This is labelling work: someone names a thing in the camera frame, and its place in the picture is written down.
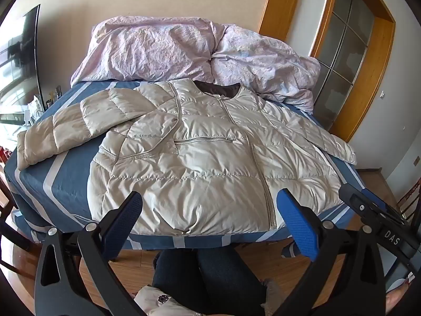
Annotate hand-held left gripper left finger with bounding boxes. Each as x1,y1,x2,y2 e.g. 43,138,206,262
34,191,143,316

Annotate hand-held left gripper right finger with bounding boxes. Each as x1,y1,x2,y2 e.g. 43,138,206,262
277,188,385,316

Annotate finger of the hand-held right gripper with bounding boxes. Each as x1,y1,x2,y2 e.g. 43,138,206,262
340,183,412,231

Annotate beige puffer jacket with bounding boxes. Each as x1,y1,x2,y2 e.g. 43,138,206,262
16,78,357,238

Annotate person's right hand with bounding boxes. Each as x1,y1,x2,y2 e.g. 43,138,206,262
384,275,415,315

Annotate wooden chair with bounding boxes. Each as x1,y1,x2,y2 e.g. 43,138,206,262
395,178,421,224

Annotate bed with blue striped sheet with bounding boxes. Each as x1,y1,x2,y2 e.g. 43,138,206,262
3,80,365,260

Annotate person's legs in dark jeans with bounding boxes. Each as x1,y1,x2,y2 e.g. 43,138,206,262
152,247,267,316

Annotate glass pane door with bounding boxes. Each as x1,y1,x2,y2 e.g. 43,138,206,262
312,0,375,129

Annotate pink floral duvet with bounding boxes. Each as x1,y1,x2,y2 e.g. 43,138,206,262
70,15,321,114

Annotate flat screen television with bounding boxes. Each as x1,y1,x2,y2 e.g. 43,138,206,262
0,4,45,126

